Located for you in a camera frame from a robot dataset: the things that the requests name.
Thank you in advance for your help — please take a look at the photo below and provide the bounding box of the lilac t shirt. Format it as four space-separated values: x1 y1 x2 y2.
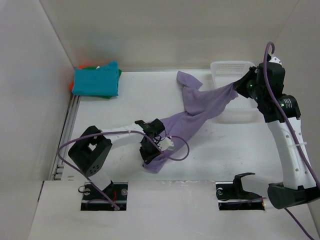
142 71 238 173

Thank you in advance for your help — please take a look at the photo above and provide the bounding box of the teal t shirt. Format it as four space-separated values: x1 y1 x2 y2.
72 61 119 97

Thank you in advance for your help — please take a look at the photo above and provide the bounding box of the green t shirt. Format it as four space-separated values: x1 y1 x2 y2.
83 66 122 100

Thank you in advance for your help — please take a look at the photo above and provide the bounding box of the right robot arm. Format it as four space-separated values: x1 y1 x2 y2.
233 62 320 209

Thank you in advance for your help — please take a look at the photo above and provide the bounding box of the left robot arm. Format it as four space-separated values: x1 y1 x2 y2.
68 119 165 197

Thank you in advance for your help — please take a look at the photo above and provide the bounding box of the white laundry basket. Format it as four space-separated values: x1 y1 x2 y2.
210 60 260 124

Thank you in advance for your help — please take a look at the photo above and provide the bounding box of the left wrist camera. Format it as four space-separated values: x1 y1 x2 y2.
158 137 175 151

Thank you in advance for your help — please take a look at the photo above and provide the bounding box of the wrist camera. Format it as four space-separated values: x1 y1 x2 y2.
158 137 175 151
268 55 282 65

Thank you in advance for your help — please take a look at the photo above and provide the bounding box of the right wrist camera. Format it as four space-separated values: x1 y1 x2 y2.
268 55 282 65

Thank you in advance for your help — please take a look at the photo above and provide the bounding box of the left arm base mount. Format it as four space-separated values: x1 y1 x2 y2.
78 182 128 212

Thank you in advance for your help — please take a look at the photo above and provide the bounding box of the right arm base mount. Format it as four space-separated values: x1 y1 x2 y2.
215 172 265 211

